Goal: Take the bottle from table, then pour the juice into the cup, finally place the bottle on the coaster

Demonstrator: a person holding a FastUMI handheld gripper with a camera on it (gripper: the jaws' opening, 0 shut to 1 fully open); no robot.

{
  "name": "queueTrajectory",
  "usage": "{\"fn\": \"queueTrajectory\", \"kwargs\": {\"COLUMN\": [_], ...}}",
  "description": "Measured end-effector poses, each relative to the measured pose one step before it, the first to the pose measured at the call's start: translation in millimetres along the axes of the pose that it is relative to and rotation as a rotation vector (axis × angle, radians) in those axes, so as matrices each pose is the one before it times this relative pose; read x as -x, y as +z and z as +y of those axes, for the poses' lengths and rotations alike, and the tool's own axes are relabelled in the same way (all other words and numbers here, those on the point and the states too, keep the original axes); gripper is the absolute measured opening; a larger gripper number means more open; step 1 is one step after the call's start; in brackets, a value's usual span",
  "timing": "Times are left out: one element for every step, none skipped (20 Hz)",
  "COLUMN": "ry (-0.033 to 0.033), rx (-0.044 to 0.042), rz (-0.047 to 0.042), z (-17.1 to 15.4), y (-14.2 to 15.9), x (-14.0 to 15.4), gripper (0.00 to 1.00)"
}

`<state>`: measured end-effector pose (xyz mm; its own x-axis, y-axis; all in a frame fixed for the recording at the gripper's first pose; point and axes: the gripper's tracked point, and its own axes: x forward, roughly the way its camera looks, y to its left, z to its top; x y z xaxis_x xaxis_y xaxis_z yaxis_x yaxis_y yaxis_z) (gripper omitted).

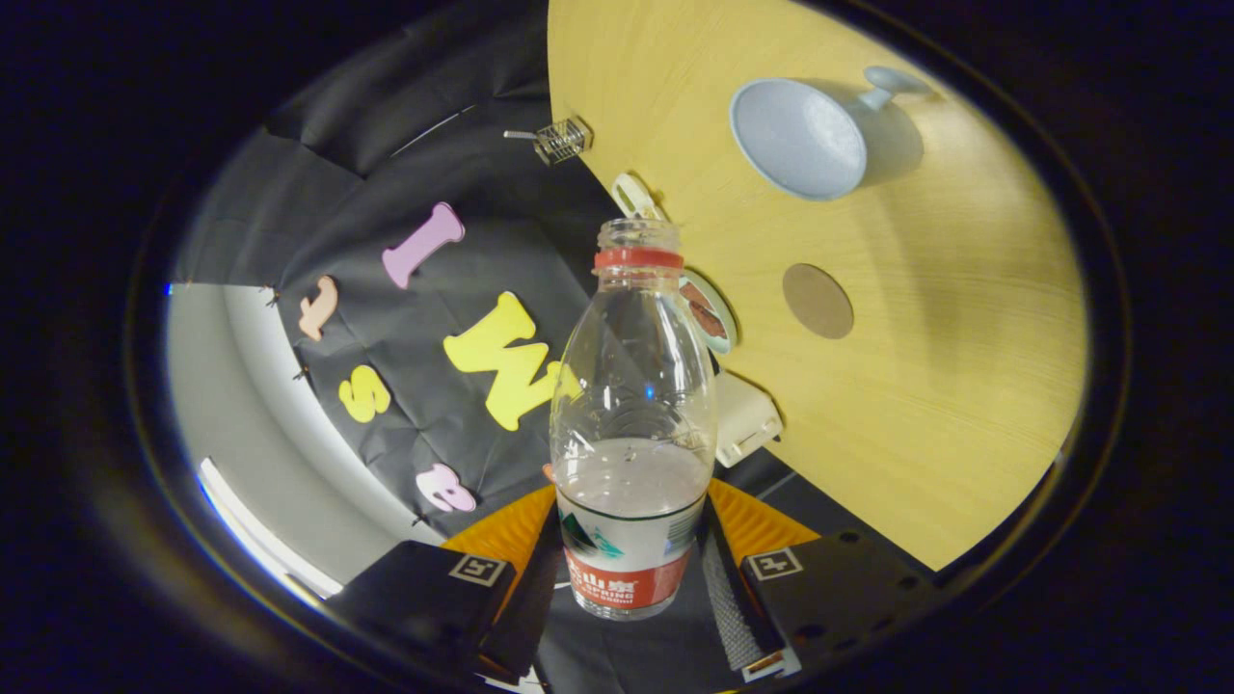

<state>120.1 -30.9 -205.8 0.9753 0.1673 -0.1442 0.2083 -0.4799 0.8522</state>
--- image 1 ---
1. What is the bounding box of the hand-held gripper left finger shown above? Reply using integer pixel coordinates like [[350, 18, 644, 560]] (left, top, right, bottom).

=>
[[323, 482, 565, 690]]

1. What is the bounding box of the pale green plate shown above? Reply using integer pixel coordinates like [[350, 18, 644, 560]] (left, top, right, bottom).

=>
[[678, 270, 739, 355]]

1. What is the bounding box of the round brown coaster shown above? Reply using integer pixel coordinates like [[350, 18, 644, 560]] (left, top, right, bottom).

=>
[[782, 263, 855, 340]]

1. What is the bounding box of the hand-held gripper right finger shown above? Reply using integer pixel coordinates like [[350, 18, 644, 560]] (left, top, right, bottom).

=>
[[699, 479, 951, 683]]

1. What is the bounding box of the wire mesh utensil holder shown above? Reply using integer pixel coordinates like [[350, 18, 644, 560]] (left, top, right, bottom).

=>
[[533, 117, 594, 166]]

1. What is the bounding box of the large ceiling light panel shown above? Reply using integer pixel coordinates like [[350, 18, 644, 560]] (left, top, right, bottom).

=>
[[198, 457, 343, 601]]

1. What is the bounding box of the clear plastic juice bottle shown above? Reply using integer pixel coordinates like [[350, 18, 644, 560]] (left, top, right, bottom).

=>
[[550, 218, 719, 621]]

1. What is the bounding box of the white toaster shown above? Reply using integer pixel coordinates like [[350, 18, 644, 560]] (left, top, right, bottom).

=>
[[713, 371, 784, 469]]

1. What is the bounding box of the white cup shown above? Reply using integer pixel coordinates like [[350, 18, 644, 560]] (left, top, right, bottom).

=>
[[729, 66, 934, 201]]

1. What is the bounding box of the wooden table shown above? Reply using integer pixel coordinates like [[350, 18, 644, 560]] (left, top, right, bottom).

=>
[[547, 0, 1090, 572]]

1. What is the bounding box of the white divided bean tray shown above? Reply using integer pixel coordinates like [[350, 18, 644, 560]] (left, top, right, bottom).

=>
[[611, 173, 666, 221]]

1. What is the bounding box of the brown meat slice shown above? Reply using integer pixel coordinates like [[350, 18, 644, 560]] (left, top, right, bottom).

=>
[[689, 287, 730, 340]]

